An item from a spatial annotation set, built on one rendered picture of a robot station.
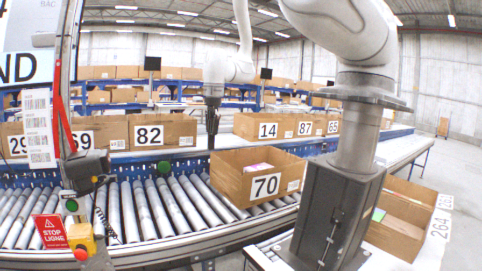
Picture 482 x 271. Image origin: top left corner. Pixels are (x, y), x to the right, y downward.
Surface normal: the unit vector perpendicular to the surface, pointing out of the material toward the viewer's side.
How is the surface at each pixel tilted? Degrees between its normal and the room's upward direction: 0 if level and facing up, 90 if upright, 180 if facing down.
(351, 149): 88
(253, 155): 89
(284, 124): 90
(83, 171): 90
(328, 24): 151
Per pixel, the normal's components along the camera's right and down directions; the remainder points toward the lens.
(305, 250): -0.84, 0.07
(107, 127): 0.52, 0.23
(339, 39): -0.02, 0.99
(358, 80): -0.71, -0.03
